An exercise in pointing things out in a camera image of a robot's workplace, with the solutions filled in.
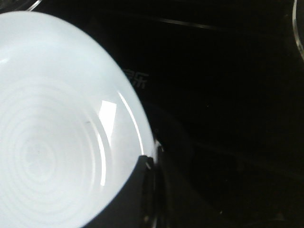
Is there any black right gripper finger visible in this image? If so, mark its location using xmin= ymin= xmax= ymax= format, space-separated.
xmin=89 ymin=155 xmax=166 ymax=228

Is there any light blue plate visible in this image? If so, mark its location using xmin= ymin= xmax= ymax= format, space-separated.
xmin=0 ymin=11 xmax=154 ymax=228

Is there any black glass gas hob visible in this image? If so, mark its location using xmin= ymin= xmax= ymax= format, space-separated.
xmin=0 ymin=0 xmax=304 ymax=228

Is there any black right pan support grate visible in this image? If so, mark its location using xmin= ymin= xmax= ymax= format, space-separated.
xmin=292 ymin=0 xmax=304 ymax=59

